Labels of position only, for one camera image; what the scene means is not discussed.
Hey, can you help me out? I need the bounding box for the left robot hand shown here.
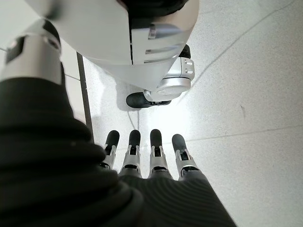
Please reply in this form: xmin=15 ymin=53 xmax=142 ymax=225
xmin=0 ymin=19 xmax=237 ymax=227

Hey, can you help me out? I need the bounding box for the dark left robot foot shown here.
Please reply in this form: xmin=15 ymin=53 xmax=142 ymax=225
xmin=126 ymin=44 xmax=192 ymax=110

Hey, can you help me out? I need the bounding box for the white robot body base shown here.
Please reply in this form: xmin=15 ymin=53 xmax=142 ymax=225
xmin=23 ymin=0 xmax=199 ymax=98

